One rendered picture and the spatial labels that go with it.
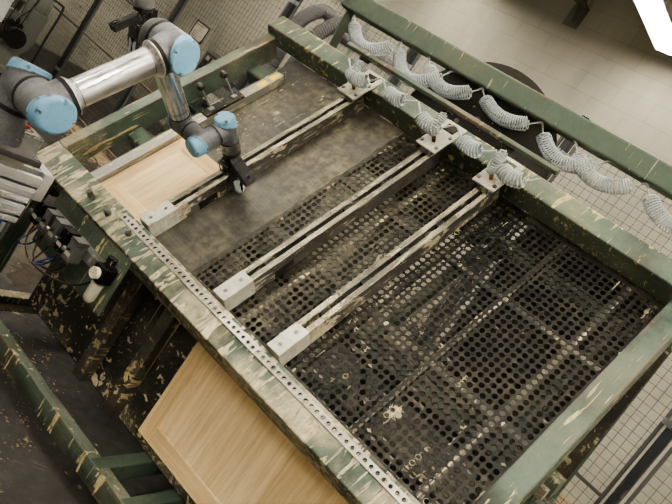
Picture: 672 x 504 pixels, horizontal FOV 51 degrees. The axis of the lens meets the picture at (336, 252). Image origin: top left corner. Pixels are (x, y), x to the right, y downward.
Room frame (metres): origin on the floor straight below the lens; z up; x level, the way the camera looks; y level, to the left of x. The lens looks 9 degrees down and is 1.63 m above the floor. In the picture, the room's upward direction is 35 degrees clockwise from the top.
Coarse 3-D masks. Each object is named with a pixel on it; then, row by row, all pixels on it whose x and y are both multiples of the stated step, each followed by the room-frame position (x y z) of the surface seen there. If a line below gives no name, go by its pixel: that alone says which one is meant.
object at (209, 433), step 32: (192, 352) 2.45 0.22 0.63; (192, 384) 2.42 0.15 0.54; (224, 384) 2.36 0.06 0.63; (160, 416) 2.43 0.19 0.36; (192, 416) 2.38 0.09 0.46; (224, 416) 2.33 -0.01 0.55; (256, 416) 2.28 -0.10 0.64; (160, 448) 2.39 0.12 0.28; (192, 448) 2.34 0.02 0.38; (224, 448) 2.29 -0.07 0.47; (256, 448) 2.24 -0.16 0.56; (288, 448) 2.20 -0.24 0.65; (192, 480) 2.31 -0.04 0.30; (224, 480) 2.26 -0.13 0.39; (256, 480) 2.21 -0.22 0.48; (288, 480) 2.17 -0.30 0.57; (320, 480) 2.12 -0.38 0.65
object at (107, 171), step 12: (276, 72) 3.19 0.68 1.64; (276, 84) 3.16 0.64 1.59; (252, 96) 3.08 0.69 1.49; (228, 108) 3.01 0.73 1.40; (204, 120) 2.93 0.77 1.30; (168, 132) 2.87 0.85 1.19; (144, 144) 2.81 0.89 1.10; (156, 144) 2.81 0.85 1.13; (168, 144) 2.84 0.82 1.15; (132, 156) 2.75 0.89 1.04; (144, 156) 2.78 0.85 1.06; (108, 168) 2.70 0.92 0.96; (120, 168) 2.71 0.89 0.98
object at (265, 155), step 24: (360, 96) 3.03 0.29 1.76; (312, 120) 2.92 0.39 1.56; (336, 120) 2.98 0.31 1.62; (264, 144) 2.79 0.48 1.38; (288, 144) 2.82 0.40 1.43; (264, 168) 2.78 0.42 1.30; (192, 192) 2.59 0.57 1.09; (216, 192) 2.63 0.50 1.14; (144, 216) 2.48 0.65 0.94; (168, 216) 2.50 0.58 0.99
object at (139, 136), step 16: (256, 80) 3.29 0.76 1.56; (400, 192) 2.87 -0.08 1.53; (464, 224) 2.67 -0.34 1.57; (496, 240) 2.62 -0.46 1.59; (256, 256) 2.55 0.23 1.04; (480, 256) 2.62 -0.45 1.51; (288, 272) 2.46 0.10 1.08; (448, 272) 2.52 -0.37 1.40; (512, 272) 2.59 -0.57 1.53; (576, 288) 2.48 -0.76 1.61; (576, 304) 2.43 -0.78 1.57; (352, 320) 2.33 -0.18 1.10; (576, 320) 2.46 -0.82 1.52; (608, 320) 2.38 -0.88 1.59; (368, 336) 2.27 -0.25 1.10; (384, 352) 2.24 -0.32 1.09; (416, 368) 2.21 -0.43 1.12; (576, 368) 2.26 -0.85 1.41; (432, 384) 2.17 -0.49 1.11; (560, 384) 2.21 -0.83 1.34; (416, 400) 2.15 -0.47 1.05; (544, 400) 2.17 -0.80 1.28; (432, 416) 2.12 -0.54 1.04; (448, 416) 2.09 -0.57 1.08; (528, 416) 2.12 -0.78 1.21; (480, 448) 2.02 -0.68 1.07; (496, 448) 2.01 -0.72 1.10
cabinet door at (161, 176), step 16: (176, 144) 2.85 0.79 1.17; (144, 160) 2.77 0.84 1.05; (160, 160) 2.77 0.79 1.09; (176, 160) 2.78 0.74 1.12; (192, 160) 2.78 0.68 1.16; (208, 160) 2.78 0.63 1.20; (112, 176) 2.70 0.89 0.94; (128, 176) 2.70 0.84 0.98; (144, 176) 2.71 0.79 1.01; (160, 176) 2.71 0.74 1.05; (176, 176) 2.72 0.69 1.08; (192, 176) 2.72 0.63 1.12; (112, 192) 2.63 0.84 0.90; (128, 192) 2.64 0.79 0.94; (144, 192) 2.64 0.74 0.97; (160, 192) 2.65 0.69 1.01; (176, 192) 2.65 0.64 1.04; (128, 208) 2.58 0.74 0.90; (144, 208) 2.58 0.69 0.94
